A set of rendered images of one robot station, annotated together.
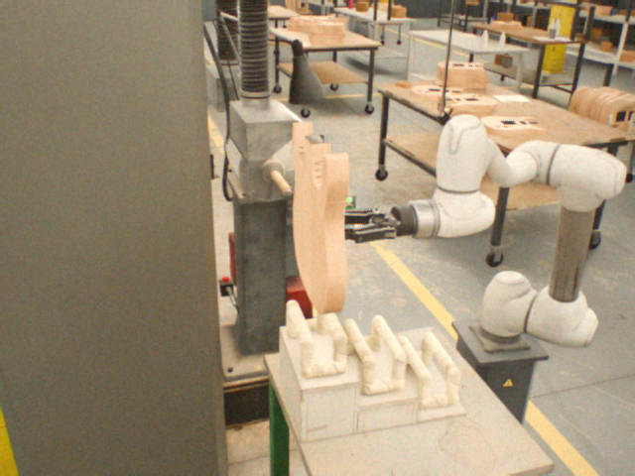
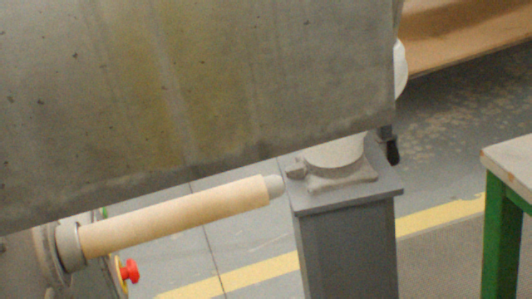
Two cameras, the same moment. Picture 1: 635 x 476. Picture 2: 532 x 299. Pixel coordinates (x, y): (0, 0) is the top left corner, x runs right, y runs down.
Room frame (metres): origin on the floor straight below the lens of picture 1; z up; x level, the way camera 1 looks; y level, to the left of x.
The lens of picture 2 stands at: (1.98, 0.59, 1.60)
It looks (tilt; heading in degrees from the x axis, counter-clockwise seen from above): 32 degrees down; 278
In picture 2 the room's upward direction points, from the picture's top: 10 degrees counter-clockwise
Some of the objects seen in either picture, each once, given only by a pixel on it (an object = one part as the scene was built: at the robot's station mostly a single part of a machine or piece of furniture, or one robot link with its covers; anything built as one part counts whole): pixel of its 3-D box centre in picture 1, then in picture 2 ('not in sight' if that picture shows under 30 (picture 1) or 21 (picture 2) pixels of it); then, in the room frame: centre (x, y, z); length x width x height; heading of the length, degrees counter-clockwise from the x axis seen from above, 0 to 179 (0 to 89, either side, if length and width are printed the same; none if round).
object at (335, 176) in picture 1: (333, 175); not in sight; (1.17, -0.03, 1.64); 0.07 x 0.04 x 0.10; 15
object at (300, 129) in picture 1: (304, 142); not in sight; (1.42, 0.04, 1.63); 0.07 x 0.04 x 0.09; 15
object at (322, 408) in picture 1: (317, 378); not in sight; (1.31, -0.01, 1.02); 0.27 x 0.15 x 0.17; 16
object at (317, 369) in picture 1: (323, 368); not in sight; (1.21, -0.03, 1.12); 0.11 x 0.03 x 0.03; 106
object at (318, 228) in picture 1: (317, 221); not in sight; (1.30, 0.00, 1.47); 0.35 x 0.04 x 0.40; 15
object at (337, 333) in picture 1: (330, 319); not in sight; (1.32, -0.04, 1.20); 0.20 x 0.03 x 0.03; 15
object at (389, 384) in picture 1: (384, 385); not in sight; (1.25, -0.18, 1.04); 0.11 x 0.03 x 0.03; 106
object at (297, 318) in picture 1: (300, 323); not in sight; (1.29, 0.04, 1.20); 0.20 x 0.03 x 0.03; 15
